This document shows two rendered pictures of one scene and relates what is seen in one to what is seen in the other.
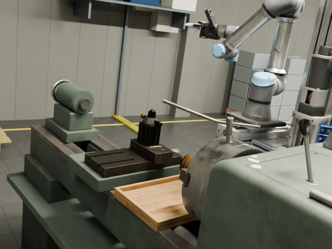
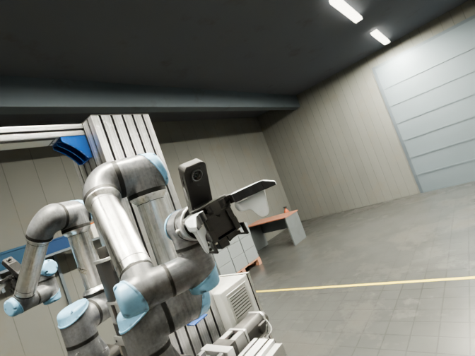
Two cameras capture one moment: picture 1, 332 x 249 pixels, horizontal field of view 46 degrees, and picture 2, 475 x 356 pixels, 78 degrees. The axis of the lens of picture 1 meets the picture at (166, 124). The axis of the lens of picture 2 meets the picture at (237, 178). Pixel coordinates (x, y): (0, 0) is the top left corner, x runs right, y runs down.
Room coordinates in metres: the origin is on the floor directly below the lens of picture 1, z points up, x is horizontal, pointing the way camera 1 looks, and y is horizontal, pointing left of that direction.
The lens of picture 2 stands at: (0.64, -0.90, 1.59)
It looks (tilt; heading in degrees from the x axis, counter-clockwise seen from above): 2 degrees up; 344
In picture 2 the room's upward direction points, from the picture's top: 20 degrees counter-clockwise
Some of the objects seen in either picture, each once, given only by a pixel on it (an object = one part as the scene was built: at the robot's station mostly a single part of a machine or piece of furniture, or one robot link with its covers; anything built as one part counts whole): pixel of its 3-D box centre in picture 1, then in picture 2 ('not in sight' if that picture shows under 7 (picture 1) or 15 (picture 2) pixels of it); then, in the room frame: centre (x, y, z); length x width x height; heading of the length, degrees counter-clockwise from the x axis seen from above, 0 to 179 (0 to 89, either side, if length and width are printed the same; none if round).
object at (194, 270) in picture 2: not in sight; (191, 269); (1.34, -0.92, 1.46); 0.11 x 0.08 x 0.11; 104
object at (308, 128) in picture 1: (305, 127); not in sight; (1.01, -0.37, 1.38); 0.04 x 0.03 x 0.05; 41
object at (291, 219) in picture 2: not in sight; (275, 232); (7.54, -3.26, 0.34); 1.23 x 0.63 x 0.68; 35
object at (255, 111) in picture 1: (258, 108); (85, 350); (1.98, -0.46, 1.21); 0.15 x 0.15 x 0.10
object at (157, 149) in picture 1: (150, 149); not in sight; (1.72, 0.05, 1.00); 0.20 x 0.10 x 0.05; 41
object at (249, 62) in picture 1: (272, 89); (220, 249); (6.71, -1.74, 0.59); 1.19 x 0.83 x 1.18; 125
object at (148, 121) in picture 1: (150, 119); not in sight; (1.74, 0.07, 1.14); 0.08 x 0.08 x 0.03
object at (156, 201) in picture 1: (169, 199); not in sight; (1.46, -0.06, 0.89); 0.36 x 0.30 x 0.04; 131
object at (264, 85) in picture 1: (263, 86); (78, 321); (1.98, -0.46, 1.33); 0.13 x 0.12 x 0.14; 147
